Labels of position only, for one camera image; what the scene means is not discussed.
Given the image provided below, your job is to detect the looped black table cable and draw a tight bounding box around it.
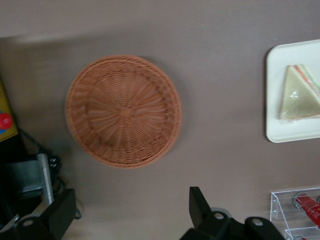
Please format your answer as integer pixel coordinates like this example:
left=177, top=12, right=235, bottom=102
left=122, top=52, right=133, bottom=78
left=48, top=154, right=67, bottom=193

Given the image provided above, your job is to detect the beige plastic tray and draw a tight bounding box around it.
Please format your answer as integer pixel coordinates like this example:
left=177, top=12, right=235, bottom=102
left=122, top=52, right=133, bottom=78
left=265, top=38, right=320, bottom=144

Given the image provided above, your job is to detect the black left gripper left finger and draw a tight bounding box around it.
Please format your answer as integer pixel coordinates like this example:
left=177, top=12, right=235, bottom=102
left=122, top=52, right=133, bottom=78
left=13, top=188, right=77, bottom=240

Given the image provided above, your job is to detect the round brown wicker basket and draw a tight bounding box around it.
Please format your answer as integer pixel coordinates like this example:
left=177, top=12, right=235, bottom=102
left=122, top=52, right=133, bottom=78
left=64, top=54, right=183, bottom=170

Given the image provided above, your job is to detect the yellow emergency stop box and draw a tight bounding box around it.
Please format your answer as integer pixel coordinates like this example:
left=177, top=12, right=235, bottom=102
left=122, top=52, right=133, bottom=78
left=0, top=74, right=19, bottom=144

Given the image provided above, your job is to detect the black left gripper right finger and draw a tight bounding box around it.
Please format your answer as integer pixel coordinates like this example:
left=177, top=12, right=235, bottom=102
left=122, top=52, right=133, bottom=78
left=179, top=186, right=232, bottom=240

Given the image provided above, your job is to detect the clear acrylic bottle rack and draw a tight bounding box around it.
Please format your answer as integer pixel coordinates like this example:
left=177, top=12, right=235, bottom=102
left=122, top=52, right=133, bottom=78
left=269, top=186, right=320, bottom=240

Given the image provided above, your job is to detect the triangle sandwich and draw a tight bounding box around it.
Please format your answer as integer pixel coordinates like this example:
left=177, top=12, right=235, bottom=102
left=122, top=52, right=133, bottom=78
left=276, top=64, right=320, bottom=123

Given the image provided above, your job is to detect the red cola bottle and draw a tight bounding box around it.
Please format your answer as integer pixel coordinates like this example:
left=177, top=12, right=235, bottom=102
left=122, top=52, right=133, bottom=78
left=291, top=193, right=320, bottom=221

